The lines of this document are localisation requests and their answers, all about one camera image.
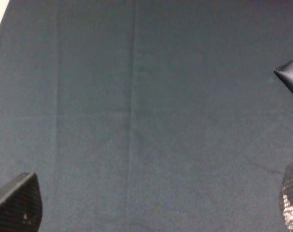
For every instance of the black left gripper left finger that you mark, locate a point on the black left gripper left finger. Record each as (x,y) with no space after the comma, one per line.
(21,207)

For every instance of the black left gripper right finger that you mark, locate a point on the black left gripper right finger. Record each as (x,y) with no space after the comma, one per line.
(286,197)

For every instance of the black leather glasses case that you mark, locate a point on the black leather glasses case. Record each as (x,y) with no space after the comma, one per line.
(285,74)

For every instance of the black tablecloth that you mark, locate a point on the black tablecloth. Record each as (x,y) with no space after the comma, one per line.
(148,115)

